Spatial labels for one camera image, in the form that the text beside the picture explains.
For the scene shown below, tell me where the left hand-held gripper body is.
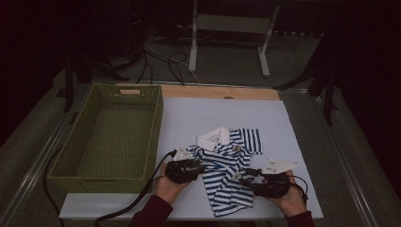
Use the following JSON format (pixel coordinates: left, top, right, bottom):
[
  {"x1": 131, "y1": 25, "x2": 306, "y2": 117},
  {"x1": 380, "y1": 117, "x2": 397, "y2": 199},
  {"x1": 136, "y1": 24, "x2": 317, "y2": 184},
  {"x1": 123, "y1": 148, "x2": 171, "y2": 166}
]
[{"x1": 165, "y1": 145, "x2": 198, "y2": 184}]

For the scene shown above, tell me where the thick black gripper cable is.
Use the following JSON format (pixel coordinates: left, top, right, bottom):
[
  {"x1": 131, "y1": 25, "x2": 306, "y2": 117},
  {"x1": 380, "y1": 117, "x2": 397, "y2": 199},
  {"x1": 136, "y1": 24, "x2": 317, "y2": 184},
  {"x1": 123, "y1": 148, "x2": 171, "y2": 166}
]
[{"x1": 94, "y1": 149, "x2": 178, "y2": 227}]

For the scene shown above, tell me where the white table mat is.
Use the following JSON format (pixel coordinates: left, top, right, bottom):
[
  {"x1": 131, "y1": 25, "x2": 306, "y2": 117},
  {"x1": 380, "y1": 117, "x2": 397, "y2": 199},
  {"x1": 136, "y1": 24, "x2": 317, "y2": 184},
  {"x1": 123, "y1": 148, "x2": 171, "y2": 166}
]
[{"x1": 59, "y1": 96, "x2": 324, "y2": 220}]

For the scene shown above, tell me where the blue white striped polo shirt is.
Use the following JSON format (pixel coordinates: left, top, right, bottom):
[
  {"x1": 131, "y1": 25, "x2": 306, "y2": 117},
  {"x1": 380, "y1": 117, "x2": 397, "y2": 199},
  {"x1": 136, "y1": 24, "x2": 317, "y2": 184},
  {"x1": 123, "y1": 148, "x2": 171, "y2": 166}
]
[{"x1": 185, "y1": 126, "x2": 263, "y2": 218}]

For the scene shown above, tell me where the person's right hand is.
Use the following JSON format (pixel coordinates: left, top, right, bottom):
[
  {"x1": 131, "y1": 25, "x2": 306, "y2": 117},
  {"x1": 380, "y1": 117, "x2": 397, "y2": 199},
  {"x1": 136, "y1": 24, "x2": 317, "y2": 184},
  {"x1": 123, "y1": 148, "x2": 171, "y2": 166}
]
[{"x1": 270, "y1": 171, "x2": 308, "y2": 218}]

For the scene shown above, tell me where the white metal frame desk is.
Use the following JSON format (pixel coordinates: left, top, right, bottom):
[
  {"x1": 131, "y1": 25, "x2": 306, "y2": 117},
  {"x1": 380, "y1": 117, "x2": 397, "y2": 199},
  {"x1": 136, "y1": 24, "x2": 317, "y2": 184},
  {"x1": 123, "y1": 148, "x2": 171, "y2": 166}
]
[{"x1": 187, "y1": 0, "x2": 281, "y2": 79}]

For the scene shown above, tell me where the long black floor cable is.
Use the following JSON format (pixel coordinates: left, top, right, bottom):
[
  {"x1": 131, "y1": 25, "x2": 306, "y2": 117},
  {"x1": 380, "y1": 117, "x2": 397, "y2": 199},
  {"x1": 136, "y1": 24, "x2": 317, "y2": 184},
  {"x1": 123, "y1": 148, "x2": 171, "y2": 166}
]
[{"x1": 43, "y1": 146, "x2": 65, "y2": 227}]

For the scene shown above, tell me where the black looped floor cable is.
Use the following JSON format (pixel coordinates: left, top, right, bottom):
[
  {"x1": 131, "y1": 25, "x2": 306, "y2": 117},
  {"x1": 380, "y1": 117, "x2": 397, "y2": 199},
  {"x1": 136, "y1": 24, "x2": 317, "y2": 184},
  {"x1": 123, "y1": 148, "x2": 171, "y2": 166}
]
[{"x1": 166, "y1": 51, "x2": 190, "y2": 86}]

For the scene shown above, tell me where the black metal stand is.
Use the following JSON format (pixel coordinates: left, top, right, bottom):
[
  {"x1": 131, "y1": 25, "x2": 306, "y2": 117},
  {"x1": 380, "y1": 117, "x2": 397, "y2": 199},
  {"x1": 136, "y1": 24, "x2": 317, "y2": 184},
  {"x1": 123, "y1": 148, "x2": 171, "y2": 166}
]
[
  {"x1": 272, "y1": 34, "x2": 340, "y2": 127},
  {"x1": 56, "y1": 53, "x2": 131, "y2": 114}
]

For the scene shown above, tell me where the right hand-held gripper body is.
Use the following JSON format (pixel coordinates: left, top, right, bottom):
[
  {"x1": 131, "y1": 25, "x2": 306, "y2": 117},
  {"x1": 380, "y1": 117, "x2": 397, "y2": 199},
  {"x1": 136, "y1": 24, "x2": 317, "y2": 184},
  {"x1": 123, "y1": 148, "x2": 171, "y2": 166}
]
[{"x1": 252, "y1": 158, "x2": 300, "y2": 200}]

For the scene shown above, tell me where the green woven basket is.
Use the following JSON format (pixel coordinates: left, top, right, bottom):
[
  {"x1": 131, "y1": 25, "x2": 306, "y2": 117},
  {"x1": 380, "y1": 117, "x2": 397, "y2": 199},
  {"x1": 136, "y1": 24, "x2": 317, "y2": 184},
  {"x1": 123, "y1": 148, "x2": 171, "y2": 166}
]
[{"x1": 46, "y1": 82, "x2": 165, "y2": 194}]

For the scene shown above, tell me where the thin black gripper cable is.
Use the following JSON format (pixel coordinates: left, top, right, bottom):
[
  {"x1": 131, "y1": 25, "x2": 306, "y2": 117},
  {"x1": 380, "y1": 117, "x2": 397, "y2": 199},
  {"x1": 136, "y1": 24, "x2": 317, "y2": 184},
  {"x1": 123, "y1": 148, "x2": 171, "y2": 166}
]
[{"x1": 288, "y1": 174, "x2": 310, "y2": 202}]

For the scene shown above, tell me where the person's left hand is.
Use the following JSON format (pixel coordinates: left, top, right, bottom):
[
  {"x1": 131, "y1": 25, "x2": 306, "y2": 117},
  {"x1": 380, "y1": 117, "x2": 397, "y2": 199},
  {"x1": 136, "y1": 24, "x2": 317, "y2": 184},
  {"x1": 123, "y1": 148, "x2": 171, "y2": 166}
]
[{"x1": 153, "y1": 164, "x2": 190, "y2": 205}]

